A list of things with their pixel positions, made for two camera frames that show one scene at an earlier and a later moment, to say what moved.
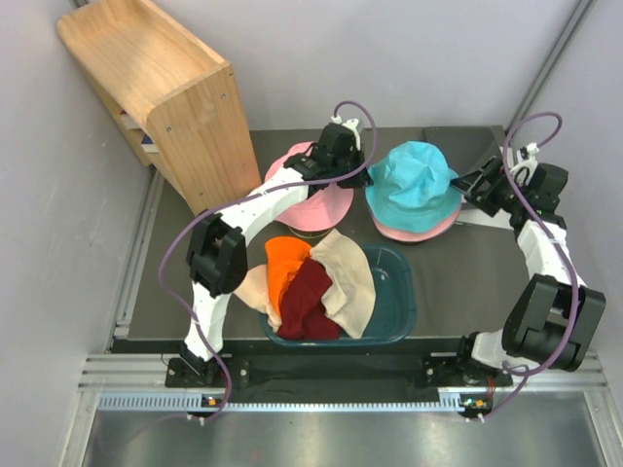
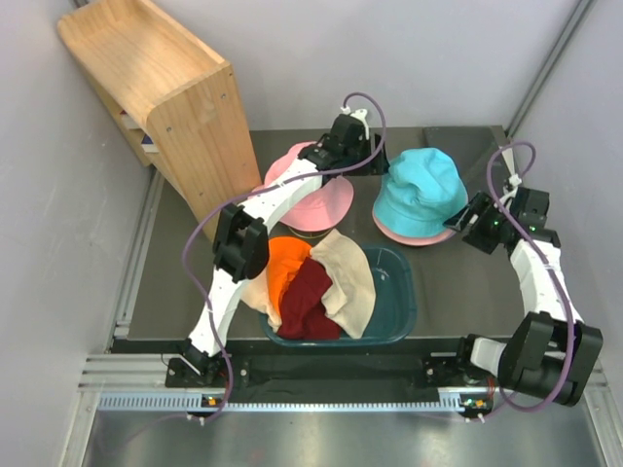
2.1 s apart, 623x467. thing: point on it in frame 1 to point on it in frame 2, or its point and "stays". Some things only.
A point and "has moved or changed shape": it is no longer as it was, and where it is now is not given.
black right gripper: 494,174 to 483,205
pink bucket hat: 325,209 stays
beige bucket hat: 351,297 stays
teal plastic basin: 394,315 stays
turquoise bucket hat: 412,189 has moved or changed shape
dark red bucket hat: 302,311 stays
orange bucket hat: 286,255 stays
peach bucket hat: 253,289 stays
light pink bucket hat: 415,236 has moved or changed shape
